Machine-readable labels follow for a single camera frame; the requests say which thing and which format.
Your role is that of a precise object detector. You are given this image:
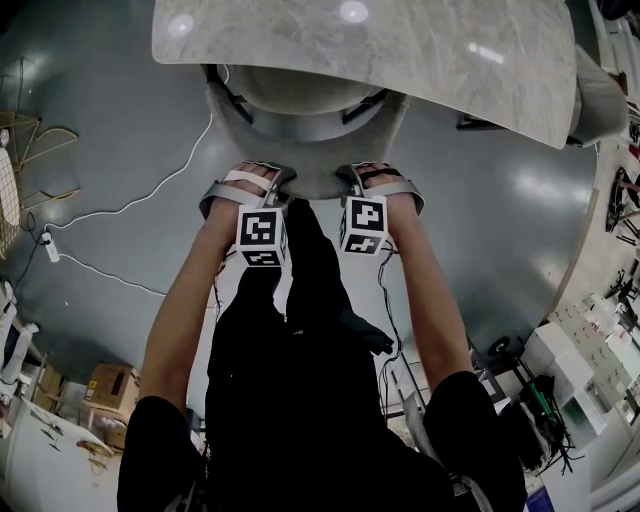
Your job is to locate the white worktable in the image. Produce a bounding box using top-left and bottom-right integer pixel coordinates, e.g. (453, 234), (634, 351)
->
(0, 398), (122, 512)

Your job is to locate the white power strip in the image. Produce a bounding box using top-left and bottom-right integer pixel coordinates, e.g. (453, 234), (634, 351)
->
(40, 230), (62, 264)

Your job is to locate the brown cardboard box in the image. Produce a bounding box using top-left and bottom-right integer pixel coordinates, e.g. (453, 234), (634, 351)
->
(81, 362), (142, 414)

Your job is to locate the person's right forearm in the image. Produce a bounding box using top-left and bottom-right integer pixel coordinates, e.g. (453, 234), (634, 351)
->
(383, 199), (477, 394)

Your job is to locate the black floor cable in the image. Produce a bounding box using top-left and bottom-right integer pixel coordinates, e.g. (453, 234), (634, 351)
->
(10, 211), (40, 289)

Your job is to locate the white cabinet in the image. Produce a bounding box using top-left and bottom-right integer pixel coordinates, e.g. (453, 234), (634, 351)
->
(519, 319), (597, 404)

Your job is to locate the grey upholstered chair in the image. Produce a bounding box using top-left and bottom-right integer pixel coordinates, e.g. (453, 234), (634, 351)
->
(202, 63), (412, 202)
(564, 43), (629, 149)

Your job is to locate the gold wire rack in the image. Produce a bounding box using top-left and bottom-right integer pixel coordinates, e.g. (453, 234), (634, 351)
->
(0, 111), (82, 262)

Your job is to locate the person's black clothing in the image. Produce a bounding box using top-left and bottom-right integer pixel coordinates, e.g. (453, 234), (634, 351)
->
(116, 197), (529, 512)

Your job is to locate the black star chair base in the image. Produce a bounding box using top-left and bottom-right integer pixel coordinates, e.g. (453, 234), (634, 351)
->
(603, 166), (640, 247)

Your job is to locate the person's left forearm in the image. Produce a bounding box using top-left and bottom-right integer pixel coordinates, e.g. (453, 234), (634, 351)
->
(138, 201), (242, 407)

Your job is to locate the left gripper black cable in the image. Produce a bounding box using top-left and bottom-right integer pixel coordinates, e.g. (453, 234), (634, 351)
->
(211, 245), (242, 324)

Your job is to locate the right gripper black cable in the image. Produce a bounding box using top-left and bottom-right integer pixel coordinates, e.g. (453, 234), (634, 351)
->
(375, 238), (407, 419)

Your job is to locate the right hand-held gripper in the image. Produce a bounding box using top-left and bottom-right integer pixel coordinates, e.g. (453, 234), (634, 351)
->
(335, 165), (427, 257)

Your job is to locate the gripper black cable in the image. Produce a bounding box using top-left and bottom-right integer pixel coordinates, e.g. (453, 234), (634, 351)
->
(375, 238), (407, 419)
(211, 245), (242, 324)

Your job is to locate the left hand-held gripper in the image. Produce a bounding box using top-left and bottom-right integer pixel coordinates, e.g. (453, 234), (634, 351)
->
(198, 167), (300, 270)

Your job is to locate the short white floor cable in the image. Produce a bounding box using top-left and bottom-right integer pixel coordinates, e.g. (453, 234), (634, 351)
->
(57, 252), (168, 298)

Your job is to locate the person's left hand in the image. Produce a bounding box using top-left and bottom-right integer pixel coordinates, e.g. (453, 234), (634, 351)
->
(227, 160), (282, 197)

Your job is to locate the person's right hand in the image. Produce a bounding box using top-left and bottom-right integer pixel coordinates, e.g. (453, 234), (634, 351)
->
(352, 160), (406, 191)

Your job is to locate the grey marble table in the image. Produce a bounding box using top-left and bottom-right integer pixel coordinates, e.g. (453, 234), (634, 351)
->
(151, 0), (579, 150)

